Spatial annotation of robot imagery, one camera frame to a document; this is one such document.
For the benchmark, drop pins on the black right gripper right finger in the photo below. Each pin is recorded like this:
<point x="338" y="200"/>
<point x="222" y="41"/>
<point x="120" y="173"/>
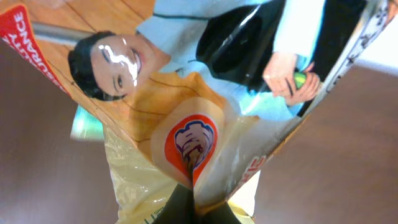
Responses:
<point x="221" y="215"/>

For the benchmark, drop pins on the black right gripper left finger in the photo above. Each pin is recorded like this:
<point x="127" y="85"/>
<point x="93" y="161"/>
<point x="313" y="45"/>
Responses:
<point x="179" y="209"/>

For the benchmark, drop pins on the cream bee snack bag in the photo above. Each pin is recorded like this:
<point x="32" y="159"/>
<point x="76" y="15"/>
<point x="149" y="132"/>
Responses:
<point x="197" y="93"/>

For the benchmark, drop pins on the green tissue pack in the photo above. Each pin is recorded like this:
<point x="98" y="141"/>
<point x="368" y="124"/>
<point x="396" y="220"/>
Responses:
<point x="86" y="127"/>

